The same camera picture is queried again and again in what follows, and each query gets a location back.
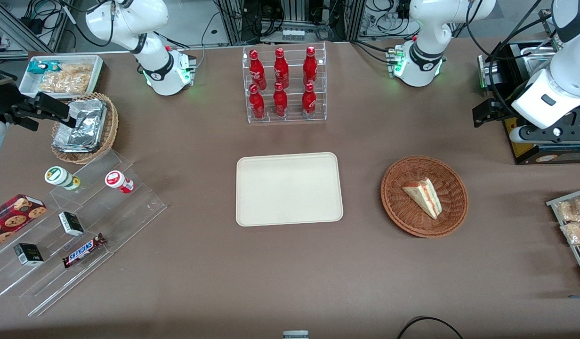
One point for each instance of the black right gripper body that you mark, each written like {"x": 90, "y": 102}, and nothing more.
{"x": 2, "y": 96}

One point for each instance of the triangular sandwich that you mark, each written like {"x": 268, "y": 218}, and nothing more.
{"x": 424, "y": 195}

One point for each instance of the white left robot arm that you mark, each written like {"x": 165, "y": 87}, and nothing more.
{"x": 429, "y": 28}

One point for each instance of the white rectangular snack tray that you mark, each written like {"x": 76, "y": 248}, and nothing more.
{"x": 28, "y": 84}

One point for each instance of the light tan wicker basket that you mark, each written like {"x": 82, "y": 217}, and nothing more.
{"x": 110, "y": 127}

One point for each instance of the brown wicker basket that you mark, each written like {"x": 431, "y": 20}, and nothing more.
{"x": 403, "y": 212}

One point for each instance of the cream plastic tray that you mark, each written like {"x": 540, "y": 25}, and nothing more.
{"x": 289, "y": 189}

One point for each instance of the aluminium foil container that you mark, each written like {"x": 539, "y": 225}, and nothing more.
{"x": 83, "y": 127}

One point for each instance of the clear bag of crackers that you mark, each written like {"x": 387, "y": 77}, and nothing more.
{"x": 66, "y": 80}

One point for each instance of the teal snack packet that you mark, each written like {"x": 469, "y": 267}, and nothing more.
{"x": 38, "y": 67}

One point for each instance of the black food warmer machine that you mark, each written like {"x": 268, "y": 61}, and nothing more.
{"x": 520, "y": 148}

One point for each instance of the green lid white cup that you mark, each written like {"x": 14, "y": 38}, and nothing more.
{"x": 59, "y": 177}

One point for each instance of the metal warmer pan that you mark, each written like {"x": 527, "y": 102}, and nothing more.
{"x": 539, "y": 59}

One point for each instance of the clear bag of pastry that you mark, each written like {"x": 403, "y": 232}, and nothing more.
{"x": 572, "y": 209}
{"x": 577, "y": 233}

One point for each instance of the red lid white cup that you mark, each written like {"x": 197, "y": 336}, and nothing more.
{"x": 116, "y": 181}

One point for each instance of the small black carton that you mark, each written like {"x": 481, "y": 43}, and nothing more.
{"x": 28, "y": 254}
{"x": 71, "y": 223}

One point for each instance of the red plaid cookie box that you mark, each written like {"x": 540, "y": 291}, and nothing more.
{"x": 12, "y": 217}

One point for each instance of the clear acrylic stepped stand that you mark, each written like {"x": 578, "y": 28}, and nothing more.
{"x": 120, "y": 216}

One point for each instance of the Snickers chocolate bar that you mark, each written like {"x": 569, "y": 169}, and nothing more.
{"x": 83, "y": 250}

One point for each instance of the red cola bottle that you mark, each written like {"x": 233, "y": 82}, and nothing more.
{"x": 257, "y": 104}
{"x": 309, "y": 101}
{"x": 281, "y": 68}
{"x": 280, "y": 101}
{"x": 310, "y": 66}
{"x": 257, "y": 70}

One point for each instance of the clear acrylic bottle rack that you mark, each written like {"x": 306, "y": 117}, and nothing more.
{"x": 294, "y": 101}

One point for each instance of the small grey box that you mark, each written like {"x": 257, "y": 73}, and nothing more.
{"x": 295, "y": 334}

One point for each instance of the aluminium equipment frame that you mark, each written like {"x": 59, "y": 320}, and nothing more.
{"x": 351, "y": 19}

